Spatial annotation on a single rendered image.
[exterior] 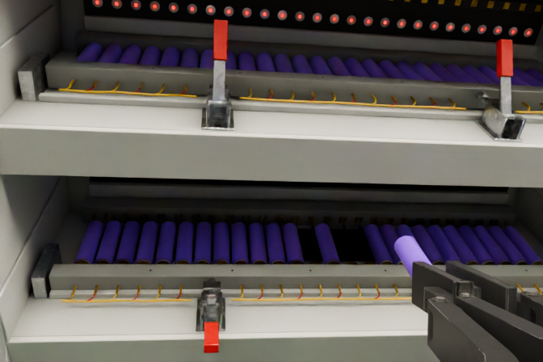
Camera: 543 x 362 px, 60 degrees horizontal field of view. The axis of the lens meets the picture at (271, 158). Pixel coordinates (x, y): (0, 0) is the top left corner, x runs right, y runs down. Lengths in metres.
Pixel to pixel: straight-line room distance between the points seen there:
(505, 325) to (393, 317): 0.28
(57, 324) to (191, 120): 0.23
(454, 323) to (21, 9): 0.43
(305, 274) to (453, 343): 0.28
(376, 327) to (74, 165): 0.32
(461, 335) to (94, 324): 0.35
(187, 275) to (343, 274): 0.16
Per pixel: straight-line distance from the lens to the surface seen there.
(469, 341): 0.23
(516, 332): 0.25
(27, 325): 0.51
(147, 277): 0.50
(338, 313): 0.51
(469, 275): 0.34
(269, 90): 0.47
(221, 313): 0.46
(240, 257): 0.52
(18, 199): 0.50
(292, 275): 0.50
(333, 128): 0.43
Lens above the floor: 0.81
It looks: 14 degrees down
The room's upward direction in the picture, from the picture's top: 4 degrees clockwise
